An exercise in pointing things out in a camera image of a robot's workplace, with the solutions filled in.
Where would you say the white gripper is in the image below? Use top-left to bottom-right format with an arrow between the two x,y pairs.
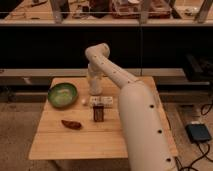
88,64 -> 103,79

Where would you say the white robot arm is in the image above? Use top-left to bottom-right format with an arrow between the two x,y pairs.
85,43 -> 178,171

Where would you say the brown chili pepper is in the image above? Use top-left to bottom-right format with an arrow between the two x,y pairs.
61,120 -> 82,130

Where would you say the black foot pedal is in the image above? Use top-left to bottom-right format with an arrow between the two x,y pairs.
185,124 -> 212,143

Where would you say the wooden shelf with clutter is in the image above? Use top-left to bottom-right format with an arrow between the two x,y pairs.
0,0 -> 213,28

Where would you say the green bowl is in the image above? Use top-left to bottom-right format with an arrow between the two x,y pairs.
47,82 -> 78,108

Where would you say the white patterned box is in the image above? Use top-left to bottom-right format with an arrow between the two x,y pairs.
89,96 -> 113,108

